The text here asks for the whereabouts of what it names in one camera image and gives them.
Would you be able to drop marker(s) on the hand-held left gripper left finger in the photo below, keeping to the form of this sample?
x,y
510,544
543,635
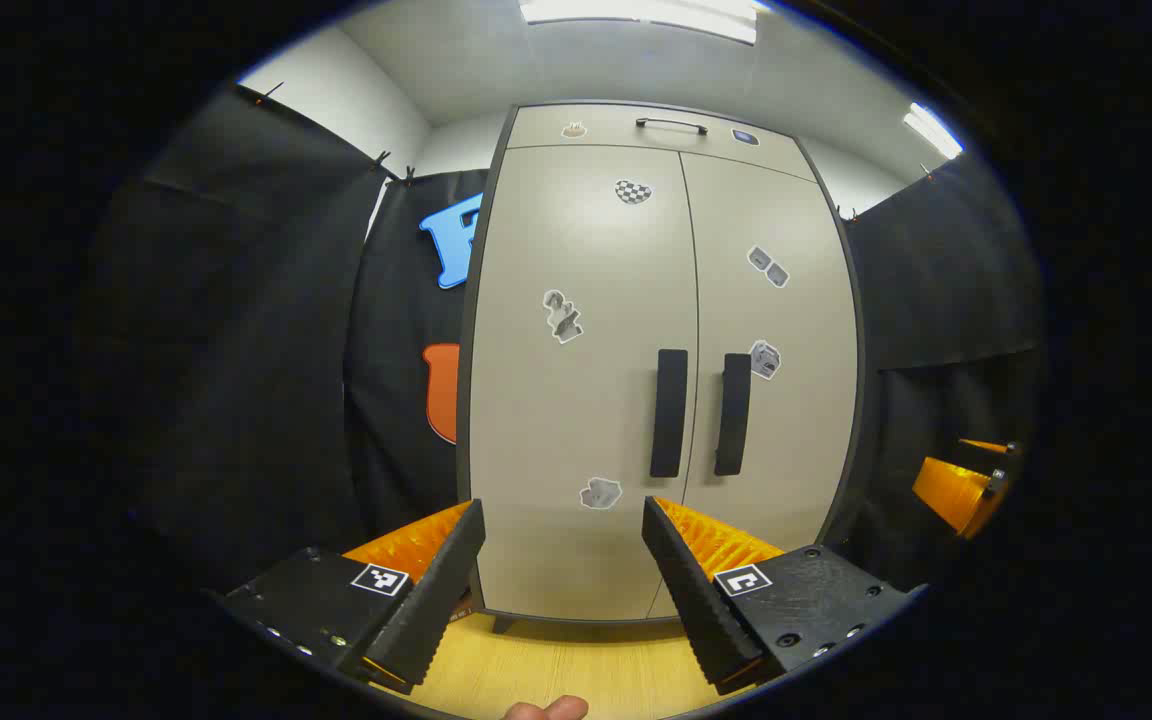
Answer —
x,y
436,590

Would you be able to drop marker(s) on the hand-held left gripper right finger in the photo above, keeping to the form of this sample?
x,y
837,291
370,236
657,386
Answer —
x,y
691,600

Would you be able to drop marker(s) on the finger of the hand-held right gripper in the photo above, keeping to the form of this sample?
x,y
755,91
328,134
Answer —
x,y
951,490
991,447

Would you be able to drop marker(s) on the beige double-door shoe cabinet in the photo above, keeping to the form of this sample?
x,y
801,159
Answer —
x,y
462,450

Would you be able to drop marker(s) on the beige shoe cabinet door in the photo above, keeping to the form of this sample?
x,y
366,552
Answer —
x,y
796,450
556,420

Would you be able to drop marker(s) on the beige cabinet drawer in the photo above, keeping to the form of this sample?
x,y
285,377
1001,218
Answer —
x,y
616,128

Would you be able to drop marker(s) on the black backdrop cloth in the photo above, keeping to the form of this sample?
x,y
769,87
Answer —
x,y
256,350

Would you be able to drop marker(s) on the small ceiling light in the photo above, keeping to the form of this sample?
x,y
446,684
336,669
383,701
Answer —
x,y
931,130

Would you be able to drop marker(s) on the long ceiling light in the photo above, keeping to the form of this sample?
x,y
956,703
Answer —
x,y
636,12

